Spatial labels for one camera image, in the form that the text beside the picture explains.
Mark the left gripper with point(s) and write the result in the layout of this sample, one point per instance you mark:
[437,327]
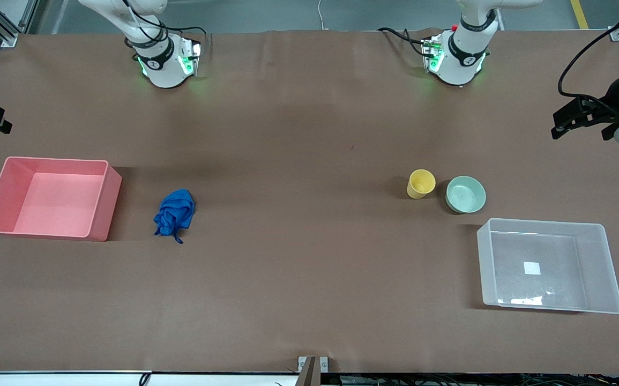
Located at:
[611,103]

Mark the mint green bowl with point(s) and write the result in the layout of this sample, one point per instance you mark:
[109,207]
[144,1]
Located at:
[465,194]

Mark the yellow cup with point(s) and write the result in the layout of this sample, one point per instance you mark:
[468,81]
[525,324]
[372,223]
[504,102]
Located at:
[420,183]

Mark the blue cloth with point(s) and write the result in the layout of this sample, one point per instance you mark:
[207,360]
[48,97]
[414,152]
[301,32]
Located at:
[175,212]

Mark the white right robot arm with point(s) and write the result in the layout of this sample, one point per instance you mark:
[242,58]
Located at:
[164,69]

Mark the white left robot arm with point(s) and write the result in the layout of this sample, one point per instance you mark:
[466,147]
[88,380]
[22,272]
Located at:
[459,64]

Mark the clear plastic box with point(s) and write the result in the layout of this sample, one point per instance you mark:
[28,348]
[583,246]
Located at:
[598,268]

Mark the pink plastic bin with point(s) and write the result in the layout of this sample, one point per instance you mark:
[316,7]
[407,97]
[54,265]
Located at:
[52,203]

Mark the white label sticker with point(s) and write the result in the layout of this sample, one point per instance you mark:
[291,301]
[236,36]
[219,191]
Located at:
[532,268]

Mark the base connector panel green light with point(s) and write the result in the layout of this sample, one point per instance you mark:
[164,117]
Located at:
[432,53]

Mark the brown table cover sheet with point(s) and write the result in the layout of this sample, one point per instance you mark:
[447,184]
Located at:
[309,241]

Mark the small metal corner bracket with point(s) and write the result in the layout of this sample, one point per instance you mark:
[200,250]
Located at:
[617,34]

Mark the white table edge rail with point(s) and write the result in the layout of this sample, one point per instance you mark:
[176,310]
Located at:
[73,379]

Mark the metal table edge bracket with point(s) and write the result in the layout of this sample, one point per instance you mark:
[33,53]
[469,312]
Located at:
[309,370]

